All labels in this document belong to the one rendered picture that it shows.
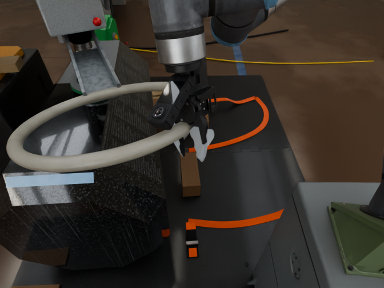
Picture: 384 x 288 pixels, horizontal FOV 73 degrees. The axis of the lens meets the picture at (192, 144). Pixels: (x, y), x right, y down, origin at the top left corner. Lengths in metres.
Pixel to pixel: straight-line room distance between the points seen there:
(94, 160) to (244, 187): 1.50
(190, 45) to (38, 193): 0.80
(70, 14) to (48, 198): 0.68
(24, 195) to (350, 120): 2.51
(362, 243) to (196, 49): 0.56
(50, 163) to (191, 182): 1.29
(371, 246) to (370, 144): 1.93
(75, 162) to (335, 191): 0.75
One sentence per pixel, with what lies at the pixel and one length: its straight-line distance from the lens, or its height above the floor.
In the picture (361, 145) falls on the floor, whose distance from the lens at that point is 2.55.
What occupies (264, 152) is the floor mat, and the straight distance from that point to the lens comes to 2.13.
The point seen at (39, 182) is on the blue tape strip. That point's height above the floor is 0.78.
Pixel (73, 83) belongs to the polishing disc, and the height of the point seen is 0.85.
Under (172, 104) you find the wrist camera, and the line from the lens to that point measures 0.46.
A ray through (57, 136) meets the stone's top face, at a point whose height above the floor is 0.81.
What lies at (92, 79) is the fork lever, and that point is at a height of 1.03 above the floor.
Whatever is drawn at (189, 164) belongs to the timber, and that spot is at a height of 0.14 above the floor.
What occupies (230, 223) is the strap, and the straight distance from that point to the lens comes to 1.72.
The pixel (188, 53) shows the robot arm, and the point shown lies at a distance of 0.47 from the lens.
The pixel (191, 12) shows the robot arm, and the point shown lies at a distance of 0.47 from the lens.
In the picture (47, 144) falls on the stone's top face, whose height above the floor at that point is 0.81.
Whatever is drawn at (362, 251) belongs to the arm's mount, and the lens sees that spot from 0.74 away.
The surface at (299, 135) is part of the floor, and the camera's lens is 2.40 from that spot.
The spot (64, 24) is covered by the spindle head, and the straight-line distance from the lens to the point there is 1.18.
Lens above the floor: 1.53
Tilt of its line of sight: 46 degrees down
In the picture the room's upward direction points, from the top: straight up
